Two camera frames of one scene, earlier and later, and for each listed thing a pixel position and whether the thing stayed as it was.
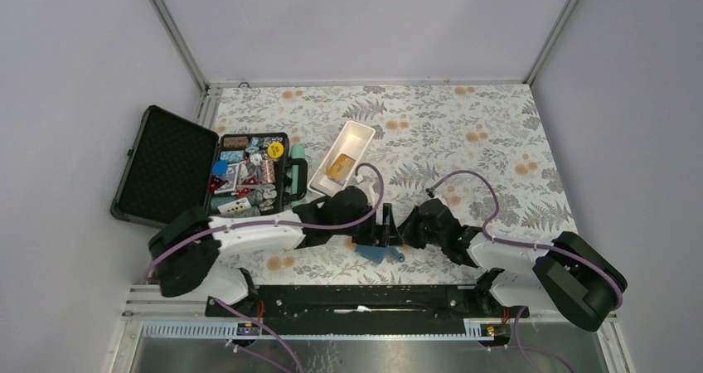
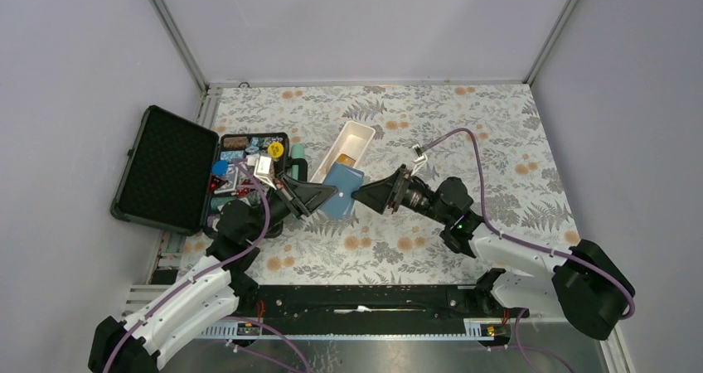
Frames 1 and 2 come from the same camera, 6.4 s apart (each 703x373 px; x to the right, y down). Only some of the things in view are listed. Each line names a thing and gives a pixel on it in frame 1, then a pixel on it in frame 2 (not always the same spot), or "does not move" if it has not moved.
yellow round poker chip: x=275 y=149 does not move
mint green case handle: x=298 y=152 does not move
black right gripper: x=407 y=230 → x=388 y=191
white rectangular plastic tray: x=333 y=171 does not move
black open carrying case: x=173 y=164 does not move
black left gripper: x=385 y=234 → x=303 y=198
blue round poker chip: x=220 y=167 does not move
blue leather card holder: x=380 y=254 → x=346 y=180
